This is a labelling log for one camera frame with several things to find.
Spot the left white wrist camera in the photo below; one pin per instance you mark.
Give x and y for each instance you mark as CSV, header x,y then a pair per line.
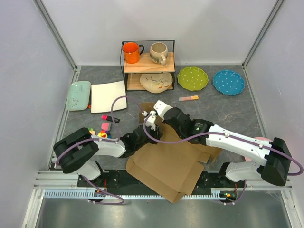
x,y
149,119

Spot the beige ceramic mug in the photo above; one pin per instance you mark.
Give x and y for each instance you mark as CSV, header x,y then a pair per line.
x,y
159,53

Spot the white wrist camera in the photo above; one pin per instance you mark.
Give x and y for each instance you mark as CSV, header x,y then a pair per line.
x,y
161,108
149,119

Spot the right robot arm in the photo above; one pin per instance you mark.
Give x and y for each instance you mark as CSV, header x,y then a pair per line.
x,y
268,159

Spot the mint divided tray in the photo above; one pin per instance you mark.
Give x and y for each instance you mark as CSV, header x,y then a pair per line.
x,y
78,96

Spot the pink highlighter marker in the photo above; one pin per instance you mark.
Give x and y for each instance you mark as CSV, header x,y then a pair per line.
x,y
110,118

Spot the white square plate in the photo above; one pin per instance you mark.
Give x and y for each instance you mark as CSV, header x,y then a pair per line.
x,y
103,96

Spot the pink round plate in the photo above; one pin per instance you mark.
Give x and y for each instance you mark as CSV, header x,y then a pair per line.
x,y
259,154

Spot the green dotted plate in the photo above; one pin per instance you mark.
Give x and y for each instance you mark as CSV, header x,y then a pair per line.
x,y
192,78

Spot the brown cardboard box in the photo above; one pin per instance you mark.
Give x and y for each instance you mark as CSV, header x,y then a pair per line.
x,y
171,168

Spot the beige leaf pattern plate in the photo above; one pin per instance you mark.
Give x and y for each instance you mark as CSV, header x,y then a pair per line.
x,y
156,83

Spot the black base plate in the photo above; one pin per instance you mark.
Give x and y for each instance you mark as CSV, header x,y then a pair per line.
x,y
119,182

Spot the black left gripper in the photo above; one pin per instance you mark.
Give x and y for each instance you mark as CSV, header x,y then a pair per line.
x,y
156,134

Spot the blue dotted plate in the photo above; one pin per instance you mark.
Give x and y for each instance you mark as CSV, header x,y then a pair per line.
x,y
228,82

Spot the pink eraser block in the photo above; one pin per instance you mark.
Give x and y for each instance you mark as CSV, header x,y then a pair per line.
x,y
106,126

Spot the orange pink eraser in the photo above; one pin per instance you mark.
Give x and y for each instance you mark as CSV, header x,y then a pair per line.
x,y
188,98

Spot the orange mug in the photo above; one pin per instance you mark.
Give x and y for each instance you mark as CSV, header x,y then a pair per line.
x,y
132,52

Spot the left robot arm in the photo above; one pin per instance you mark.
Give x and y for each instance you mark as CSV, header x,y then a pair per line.
x,y
75,152

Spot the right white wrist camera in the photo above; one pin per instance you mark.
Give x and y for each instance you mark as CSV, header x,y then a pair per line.
x,y
161,108

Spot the black wire wooden shelf rack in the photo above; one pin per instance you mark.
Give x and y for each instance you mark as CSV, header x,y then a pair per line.
x,y
132,72

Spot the rainbow flower plush toy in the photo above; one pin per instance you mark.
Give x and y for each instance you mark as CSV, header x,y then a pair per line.
x,y
91,130

